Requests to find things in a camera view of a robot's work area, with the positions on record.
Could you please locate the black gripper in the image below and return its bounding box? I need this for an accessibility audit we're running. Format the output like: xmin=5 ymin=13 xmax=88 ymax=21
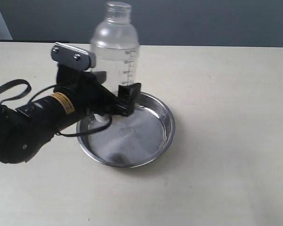
xmin=55 ymin=65 xmax=141 ymax=117

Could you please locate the clear plastic shaker bottle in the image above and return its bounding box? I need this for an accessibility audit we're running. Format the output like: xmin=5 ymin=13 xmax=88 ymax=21
xmin=90 ymin=1 xmax=139 ymax=95

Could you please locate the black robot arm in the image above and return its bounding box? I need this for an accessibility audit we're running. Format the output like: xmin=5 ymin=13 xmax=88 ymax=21
xmin=0 ymin=65 xmax=141 ymax=164

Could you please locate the round stainless steel plate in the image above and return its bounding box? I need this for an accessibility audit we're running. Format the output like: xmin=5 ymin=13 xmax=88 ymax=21
xmin=77 ymin=92 xmax=176 ymax=168

